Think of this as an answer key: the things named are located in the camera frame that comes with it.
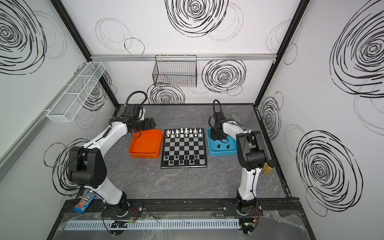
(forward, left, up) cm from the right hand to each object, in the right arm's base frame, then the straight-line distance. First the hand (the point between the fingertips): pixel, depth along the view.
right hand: (212, 136), depth 99 cm
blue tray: (-7, -3, -3) cm, 9 cm away
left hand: (+1, +39, +12) cm, 41 cm away
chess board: (-9, +19, 0) cm, 21 cm away
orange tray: (-8, +41, +1) cm, 42 cm away
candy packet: (-41, +67, 0) cm, 79 cm away
